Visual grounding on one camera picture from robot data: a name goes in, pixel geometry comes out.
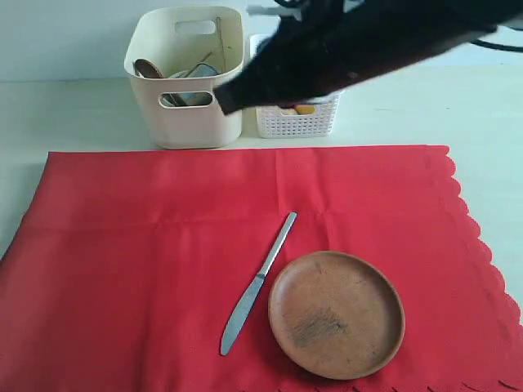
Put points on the wooden chopstick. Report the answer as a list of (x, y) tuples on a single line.
[(222, 53), (202, 61)]

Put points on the small white perforated basket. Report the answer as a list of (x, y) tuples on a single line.
[(271, 124)]

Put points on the dark wooden spoon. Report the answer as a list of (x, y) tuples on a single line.
[(147, 69)]

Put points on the brown egg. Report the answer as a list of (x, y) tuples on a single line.
[(288, 111)]

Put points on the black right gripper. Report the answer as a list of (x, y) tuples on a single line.
[(317, 49)]

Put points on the red table cloth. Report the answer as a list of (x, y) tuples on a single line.
[(126, 267)]

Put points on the brown wooden plate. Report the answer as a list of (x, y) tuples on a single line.
[(336, 316)]

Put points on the steel table knife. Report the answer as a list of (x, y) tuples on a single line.
[(246, 302)]

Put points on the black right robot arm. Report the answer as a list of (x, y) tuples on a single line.
[(403, 33)]

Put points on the large cream plastic bin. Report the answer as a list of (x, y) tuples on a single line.
[(175, 39)]

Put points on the yellow lemon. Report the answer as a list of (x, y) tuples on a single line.
[(304, 109)]

